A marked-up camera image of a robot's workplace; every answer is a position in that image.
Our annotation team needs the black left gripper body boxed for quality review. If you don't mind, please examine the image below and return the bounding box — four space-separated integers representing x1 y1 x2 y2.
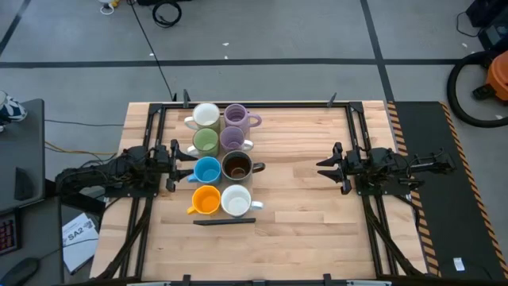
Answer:
152 138 180 192

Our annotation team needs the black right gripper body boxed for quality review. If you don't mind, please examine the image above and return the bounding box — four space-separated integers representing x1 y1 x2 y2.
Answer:
335 141 364 195

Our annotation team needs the light blue mug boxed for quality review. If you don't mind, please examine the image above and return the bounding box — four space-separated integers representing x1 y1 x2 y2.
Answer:
187 156 222 187

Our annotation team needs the pale green ribbed mug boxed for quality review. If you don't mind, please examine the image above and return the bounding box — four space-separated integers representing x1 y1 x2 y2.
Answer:
186 127 221 158

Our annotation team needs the yellow faceted mug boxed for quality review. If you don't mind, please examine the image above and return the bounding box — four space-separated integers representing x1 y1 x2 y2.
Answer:
186 184 222 216

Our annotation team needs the purple striped white mug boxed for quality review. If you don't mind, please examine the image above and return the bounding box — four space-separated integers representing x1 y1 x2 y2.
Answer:
219 126 255 154

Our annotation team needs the dark glazed brown mug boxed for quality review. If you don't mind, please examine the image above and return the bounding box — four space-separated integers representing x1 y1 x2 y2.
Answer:
221 149 266 182

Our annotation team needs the lilac ribbed mug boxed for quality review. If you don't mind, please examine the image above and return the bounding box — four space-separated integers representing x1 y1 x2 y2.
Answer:
223 102 263 132

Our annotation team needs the black hazard-striped floor mat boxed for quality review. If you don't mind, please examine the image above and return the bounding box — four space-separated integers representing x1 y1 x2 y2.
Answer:
387 100 508 281

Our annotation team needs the white printed manual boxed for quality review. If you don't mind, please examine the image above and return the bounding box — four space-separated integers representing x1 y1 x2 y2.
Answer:
61 212 100 276

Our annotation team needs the orange vacuum cleaner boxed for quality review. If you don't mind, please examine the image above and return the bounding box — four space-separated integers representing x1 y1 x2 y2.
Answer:
446 49 508 129

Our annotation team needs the grey desk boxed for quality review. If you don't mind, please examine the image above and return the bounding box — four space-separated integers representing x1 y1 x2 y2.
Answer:
0 98 45 215

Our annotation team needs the blue white patterned pot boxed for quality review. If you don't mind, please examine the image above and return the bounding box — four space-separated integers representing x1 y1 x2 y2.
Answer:
0 90 28 128

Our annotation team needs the orange shop vacuum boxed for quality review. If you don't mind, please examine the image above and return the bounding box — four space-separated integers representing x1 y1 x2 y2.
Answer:
471 49 508 102

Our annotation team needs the black keyboard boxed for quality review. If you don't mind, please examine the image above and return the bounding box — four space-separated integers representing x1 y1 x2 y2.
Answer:
0 212 21 257

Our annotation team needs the black computer mouse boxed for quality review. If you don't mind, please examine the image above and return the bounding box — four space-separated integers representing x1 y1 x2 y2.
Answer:
0 257 40 286

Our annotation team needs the black equipment case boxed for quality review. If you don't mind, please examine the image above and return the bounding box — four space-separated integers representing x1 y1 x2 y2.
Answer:
464 0 508 51

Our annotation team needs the black aluminium table frame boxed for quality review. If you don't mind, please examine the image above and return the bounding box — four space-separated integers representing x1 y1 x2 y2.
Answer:
90 89 428 286

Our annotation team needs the yellow floor cable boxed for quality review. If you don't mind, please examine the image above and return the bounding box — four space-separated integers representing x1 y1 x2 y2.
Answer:
44 141 118 157

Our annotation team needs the grey floor cable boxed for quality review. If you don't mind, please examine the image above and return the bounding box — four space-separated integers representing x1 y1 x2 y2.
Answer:
44 118 125 128

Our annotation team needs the long black floor cable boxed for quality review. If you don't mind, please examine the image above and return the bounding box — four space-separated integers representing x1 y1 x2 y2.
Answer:
125 0 178 102

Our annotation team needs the coiled black cable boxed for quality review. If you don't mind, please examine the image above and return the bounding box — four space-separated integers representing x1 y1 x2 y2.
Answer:
152 0 183 29

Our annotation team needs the thin black cable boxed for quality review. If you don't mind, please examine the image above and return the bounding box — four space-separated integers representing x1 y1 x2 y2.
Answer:
455 10 483 39

